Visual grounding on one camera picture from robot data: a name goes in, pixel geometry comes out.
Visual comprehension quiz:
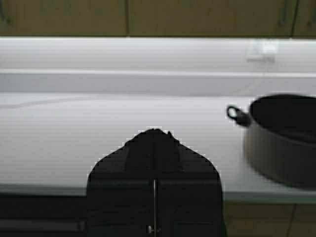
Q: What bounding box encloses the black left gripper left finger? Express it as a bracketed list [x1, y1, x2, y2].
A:
[86, 129, 155, 237]

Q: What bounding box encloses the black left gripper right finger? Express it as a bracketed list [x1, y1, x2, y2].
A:
[155, 129, 227, 237]

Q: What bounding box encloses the dark grey cooking pot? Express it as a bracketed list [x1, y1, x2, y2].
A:
[226, 93, 316, 191]

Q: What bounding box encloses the upper cabinet wooden shelf edge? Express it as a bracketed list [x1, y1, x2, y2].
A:
[0, 0, 316, 39]

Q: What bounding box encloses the right wooden drawer front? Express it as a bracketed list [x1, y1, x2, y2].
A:
[223, 201, 316, 237]

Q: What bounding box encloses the black dishwasher appliance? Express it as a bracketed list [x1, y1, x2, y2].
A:
[0, 194, 87, 237]

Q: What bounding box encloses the white wall outlet plate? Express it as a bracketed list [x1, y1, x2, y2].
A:
[245, 40, 279, 63]

